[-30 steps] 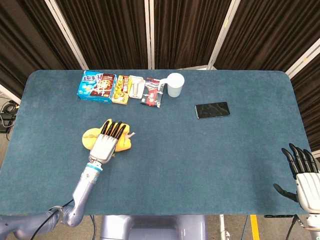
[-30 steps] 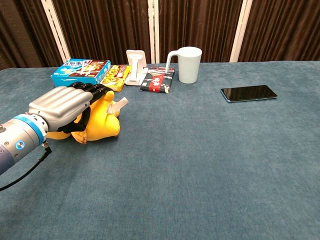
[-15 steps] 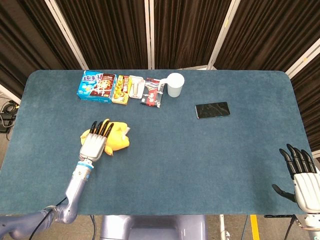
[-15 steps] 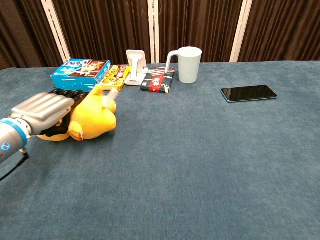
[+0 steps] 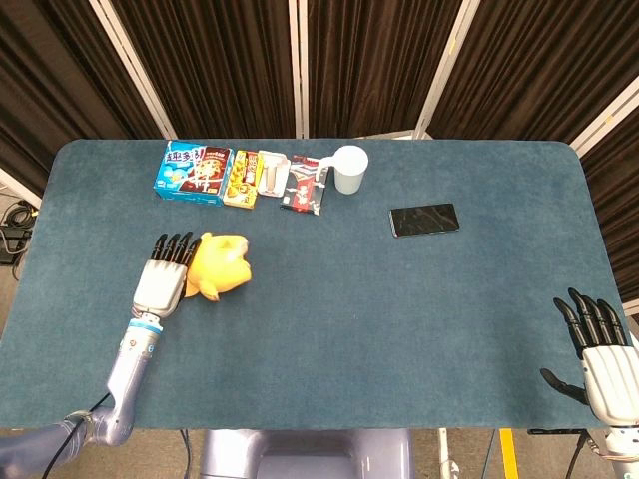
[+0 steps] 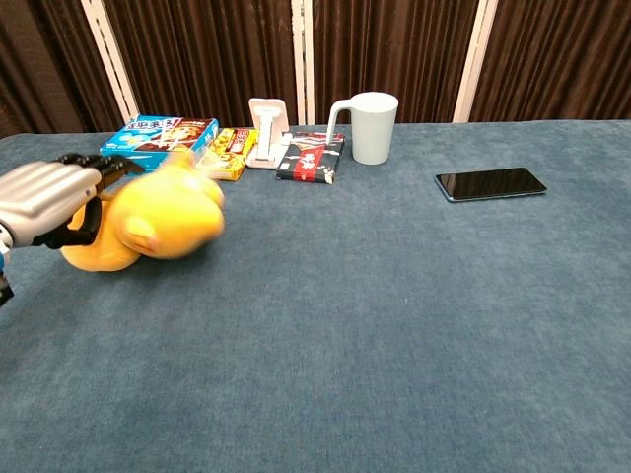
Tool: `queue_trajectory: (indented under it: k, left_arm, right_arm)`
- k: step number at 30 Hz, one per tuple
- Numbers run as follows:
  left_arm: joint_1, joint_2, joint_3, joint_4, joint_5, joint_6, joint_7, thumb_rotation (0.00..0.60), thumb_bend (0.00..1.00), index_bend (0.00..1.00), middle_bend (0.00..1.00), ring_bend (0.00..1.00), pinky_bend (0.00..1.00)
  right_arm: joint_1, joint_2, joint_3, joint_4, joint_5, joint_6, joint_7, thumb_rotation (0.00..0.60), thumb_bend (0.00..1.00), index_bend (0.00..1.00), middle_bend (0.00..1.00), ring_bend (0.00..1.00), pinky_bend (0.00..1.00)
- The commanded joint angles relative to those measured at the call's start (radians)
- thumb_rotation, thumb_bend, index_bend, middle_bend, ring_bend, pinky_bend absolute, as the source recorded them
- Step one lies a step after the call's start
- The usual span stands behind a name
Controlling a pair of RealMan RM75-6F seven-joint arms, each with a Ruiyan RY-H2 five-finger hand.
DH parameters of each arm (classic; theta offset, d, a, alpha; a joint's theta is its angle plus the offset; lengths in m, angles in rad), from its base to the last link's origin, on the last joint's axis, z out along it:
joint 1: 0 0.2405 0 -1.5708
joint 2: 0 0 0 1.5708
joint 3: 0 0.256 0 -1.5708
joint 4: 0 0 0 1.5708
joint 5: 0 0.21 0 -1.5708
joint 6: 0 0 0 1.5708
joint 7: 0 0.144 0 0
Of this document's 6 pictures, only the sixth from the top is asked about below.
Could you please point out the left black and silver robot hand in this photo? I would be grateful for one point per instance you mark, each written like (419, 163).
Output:
(44, 197)

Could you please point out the yellow plush toy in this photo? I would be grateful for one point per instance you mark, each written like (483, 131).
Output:
(167, 217)

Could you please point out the blue cookie box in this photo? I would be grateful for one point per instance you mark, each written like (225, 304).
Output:
(158, 138)

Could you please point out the dark brown curtain panel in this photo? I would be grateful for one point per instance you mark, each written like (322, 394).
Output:
(44, 64)
(389, 44)
(562, 59)
(207, 54)

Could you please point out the yellow snack box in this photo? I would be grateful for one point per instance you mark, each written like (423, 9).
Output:
(234, 153)

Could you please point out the white phone stand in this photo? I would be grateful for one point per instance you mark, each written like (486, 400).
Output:
(266, 128)

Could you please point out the black and red snack packet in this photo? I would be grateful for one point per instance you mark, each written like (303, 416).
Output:
(310, 160)

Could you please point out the blue table cloth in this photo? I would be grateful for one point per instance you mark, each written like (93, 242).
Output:
(345, 320)

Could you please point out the pale blue mug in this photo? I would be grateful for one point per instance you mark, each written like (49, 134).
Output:
(372, 130)

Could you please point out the black smartphone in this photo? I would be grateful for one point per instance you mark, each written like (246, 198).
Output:
(490, 183)

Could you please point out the white partition frame post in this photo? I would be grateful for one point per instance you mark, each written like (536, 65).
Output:
(475, 59)
(111, 59)
(303, 59)

